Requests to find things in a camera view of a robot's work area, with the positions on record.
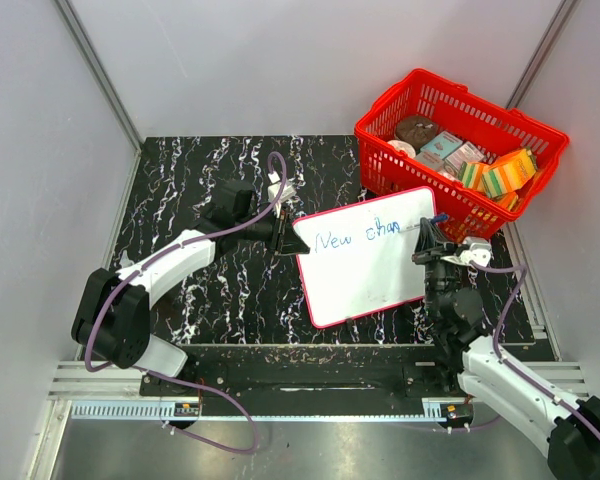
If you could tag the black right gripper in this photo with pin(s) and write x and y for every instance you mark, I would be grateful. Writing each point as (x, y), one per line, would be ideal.
(432, 246)

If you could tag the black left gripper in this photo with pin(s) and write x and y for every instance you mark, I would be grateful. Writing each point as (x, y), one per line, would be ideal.
(282, 233)

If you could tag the pink framed whiteboard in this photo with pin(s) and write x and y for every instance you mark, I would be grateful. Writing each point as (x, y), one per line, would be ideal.
(360, 256)

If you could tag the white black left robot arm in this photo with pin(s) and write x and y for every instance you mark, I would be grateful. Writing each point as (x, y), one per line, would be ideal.
(113, 317)

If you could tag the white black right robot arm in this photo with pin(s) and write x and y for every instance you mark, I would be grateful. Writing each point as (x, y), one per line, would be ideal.
(564, 428)

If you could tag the yellow green sponge pack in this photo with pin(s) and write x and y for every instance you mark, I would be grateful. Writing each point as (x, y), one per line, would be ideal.
(471, 175)

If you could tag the pink white small box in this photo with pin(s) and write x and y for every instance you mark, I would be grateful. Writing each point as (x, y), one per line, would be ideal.
(466, 153)

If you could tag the teal small box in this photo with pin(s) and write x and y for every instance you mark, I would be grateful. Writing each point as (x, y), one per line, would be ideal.
(442, 145)

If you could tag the white tape roll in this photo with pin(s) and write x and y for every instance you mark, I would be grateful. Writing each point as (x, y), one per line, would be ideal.
(403, 147)

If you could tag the orange sponge pack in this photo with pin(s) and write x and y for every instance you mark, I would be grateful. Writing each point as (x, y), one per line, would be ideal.
(509, 173)

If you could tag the brown round item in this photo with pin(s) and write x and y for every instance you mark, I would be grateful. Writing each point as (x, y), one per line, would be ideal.
(416, 130)

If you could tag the red plastic shopping basket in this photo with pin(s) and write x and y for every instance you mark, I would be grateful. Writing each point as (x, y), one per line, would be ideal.
(494, 130)

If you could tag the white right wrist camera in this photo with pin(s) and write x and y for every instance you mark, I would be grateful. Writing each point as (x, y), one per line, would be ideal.
(476, 251)

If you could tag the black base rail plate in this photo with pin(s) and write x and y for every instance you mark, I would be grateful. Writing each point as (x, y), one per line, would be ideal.
(401, 369)

